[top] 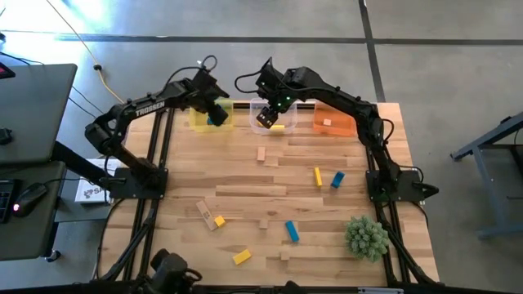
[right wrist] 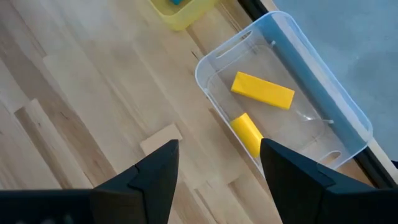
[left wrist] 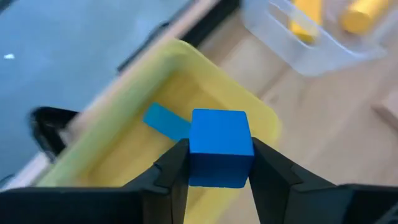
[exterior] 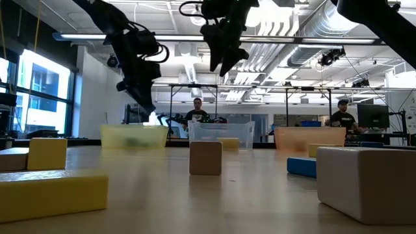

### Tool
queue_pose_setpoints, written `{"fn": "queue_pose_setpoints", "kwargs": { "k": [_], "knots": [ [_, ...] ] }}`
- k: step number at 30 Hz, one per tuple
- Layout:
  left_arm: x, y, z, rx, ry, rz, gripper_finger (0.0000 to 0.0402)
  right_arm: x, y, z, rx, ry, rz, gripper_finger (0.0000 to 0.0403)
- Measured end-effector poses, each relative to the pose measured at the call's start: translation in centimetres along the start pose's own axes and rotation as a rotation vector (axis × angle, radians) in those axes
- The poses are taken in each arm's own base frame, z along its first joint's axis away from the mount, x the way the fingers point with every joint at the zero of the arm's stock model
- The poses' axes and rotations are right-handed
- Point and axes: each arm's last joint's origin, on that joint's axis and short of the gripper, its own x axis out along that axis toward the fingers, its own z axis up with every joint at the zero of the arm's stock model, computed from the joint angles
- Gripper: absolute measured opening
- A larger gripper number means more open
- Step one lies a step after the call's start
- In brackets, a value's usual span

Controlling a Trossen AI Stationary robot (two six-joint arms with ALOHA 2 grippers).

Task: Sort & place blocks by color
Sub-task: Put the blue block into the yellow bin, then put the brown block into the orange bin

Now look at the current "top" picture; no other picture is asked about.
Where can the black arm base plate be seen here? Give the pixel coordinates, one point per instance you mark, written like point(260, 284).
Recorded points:
point(126, 188)
point(408, 192)

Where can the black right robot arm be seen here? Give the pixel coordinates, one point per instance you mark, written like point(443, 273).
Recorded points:
point(347, 102)

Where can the black keyboard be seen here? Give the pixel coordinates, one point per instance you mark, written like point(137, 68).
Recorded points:
point(5, 200)

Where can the natural wood cube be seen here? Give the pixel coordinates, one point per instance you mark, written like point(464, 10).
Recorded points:
point(327, 122)
point(284, 256)
point(263, 224)

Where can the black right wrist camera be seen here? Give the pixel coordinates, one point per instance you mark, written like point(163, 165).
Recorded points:
point(267, 75)

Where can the green artificial plant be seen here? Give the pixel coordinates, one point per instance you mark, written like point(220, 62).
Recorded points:
point(366, 239)

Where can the grey desk top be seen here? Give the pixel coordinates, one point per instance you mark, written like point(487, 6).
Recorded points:
point(37, 110)

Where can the long yellow block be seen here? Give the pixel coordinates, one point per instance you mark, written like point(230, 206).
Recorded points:
point(317, 176)
point(278, 127)

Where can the dark desk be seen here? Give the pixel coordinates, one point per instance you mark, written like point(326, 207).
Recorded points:
point(24, 241)

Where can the black camera device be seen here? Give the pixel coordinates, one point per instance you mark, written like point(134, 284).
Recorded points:
point(171, 269)

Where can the long blue block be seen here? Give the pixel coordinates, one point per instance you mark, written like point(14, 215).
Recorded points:
point(291, 231)

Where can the black computer mouse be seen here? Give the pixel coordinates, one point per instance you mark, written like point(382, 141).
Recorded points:
point(28, 198)

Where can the long natural wood plank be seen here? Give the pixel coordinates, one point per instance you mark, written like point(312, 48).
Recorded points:
point(204, 212)

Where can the clear plastic bin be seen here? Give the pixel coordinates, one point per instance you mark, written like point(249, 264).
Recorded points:
point(288, 122)

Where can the natural wood rectangular block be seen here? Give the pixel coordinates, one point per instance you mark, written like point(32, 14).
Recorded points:
point(261, 154)

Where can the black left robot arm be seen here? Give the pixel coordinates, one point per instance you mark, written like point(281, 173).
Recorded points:
point(149, 108)

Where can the white printed box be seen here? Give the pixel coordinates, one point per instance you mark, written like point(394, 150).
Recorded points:
point(88, 192)

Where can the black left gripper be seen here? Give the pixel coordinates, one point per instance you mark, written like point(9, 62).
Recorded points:
point(208, 98)

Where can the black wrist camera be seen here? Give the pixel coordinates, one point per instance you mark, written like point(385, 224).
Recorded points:
point(206, 78)
point(267, 75)

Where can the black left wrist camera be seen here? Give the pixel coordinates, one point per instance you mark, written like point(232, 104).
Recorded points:
point(206, 78)

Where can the blue-grey metal table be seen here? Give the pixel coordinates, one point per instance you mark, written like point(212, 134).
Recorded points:
point(484, 175)

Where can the black aluminium table frame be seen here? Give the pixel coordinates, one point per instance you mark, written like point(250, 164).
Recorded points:
point(141, 228)

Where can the thick yellow block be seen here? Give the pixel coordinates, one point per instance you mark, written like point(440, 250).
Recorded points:
point(242, 257)

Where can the blue cube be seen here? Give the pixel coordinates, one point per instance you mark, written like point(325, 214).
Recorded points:
point(210, 121)

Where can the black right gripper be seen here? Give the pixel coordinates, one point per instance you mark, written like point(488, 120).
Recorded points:
point(282, 100)

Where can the yellow cube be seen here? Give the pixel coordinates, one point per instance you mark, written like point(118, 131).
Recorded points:
point(220, 221)

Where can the yellow translucent plastic bin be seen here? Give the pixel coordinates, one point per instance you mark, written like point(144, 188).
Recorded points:
point(196, 122)

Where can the orange translucent plastic bin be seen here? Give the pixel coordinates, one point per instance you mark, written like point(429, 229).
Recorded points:
point(343, 122)

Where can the blue rectangular block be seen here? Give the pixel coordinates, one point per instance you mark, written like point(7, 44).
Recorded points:
point(337, 179)

